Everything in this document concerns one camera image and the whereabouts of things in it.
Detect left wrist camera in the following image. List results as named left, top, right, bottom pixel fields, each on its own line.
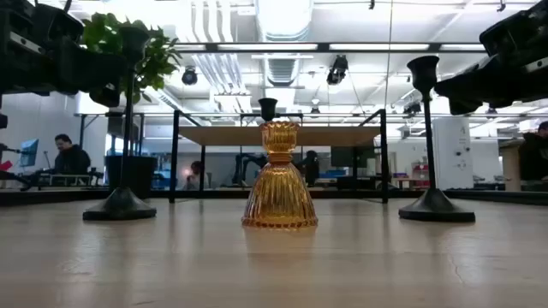
left=32, top=3, right=85, bottom=44

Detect white cabinet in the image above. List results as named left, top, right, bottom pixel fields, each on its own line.
left=432, top=116, right=474, bottom=191

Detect person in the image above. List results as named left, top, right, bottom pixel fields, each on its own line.
left=53, top=133, right=92, bottom=175
left=519, top=121, right=548, bottom=181
left=183, top=160, right=211, bottom=192

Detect green leafy plant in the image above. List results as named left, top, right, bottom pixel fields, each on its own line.
left=80, top=11, right=183, bottom=157

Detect computer monitor blue screen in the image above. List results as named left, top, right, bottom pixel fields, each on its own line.
left=19, top=138, right=40, bottom=169

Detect thin hanging cable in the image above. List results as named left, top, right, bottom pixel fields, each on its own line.
left=384, top=0, right=394, bottom=113

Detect black aluminium table frame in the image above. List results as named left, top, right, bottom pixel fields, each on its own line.
left=0, top=187, right=548, bottom=207

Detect wooden shelf riser black legs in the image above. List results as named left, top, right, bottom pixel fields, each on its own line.
left=169, top=109, right=390, bottom=204

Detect amber ribbed glass candle holder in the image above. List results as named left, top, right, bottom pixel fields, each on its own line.
left=241, top=120, right=319, bottom=229

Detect tallest black candlestick holder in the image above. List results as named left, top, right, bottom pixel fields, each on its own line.
left=82, top=24, right=158, bottom=222

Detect silver ventilation duct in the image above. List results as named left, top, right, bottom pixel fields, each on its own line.
left=255, top=0, right=314, bottom=43

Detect red shelf unit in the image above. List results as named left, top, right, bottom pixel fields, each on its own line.
left=410, top=161, right=430, bottom=189

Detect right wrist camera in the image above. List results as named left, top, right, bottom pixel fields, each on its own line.
left=479, top=0, right=548, bottom=56

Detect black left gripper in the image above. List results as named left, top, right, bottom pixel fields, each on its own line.
left=0, top=0, right=128, bottom=109

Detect black ceiling spotlight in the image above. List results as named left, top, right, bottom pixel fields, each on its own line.
left=181, top=65, right=200, bottom=86
left=325, top=54, right=349, bottom=86

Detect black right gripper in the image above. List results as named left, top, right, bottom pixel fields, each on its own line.
left=434, top=40, right=548, bottom=116

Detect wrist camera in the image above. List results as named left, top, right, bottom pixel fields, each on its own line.
left=479, top=0, right=548, bottom=56
left=32, top=3, right=85, bottom=44

